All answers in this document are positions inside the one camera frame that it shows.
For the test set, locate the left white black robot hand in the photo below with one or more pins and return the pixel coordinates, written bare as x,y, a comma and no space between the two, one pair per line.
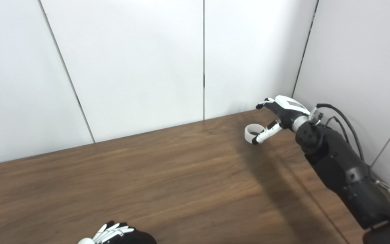
110,230

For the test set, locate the round black plastic part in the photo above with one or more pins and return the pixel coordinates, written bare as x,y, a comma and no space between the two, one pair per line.
141,237

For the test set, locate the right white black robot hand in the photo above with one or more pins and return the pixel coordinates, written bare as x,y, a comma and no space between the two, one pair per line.
288,112

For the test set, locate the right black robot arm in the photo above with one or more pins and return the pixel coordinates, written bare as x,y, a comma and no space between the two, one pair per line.
340,166

